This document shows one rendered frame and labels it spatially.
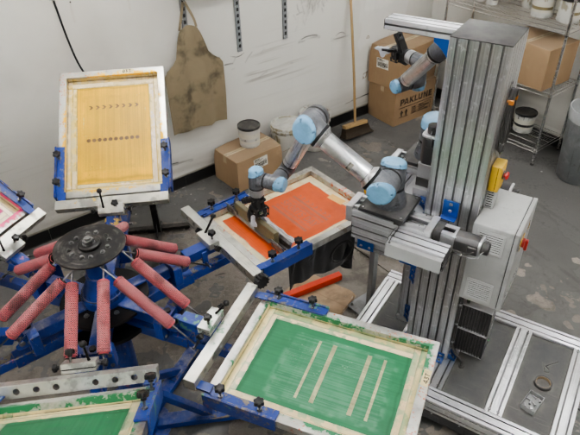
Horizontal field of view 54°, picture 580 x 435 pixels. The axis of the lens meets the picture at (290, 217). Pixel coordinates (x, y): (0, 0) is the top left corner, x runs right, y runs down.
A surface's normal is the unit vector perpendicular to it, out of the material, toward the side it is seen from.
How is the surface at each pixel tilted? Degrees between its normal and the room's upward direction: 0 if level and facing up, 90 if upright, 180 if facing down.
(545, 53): 83
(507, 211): 0
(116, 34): 90
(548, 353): 0
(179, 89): 88
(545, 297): 0
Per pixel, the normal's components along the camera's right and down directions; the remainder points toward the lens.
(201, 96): 0.15, 0.58
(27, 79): 0.62, 0.46
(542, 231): -0.02, -0.80
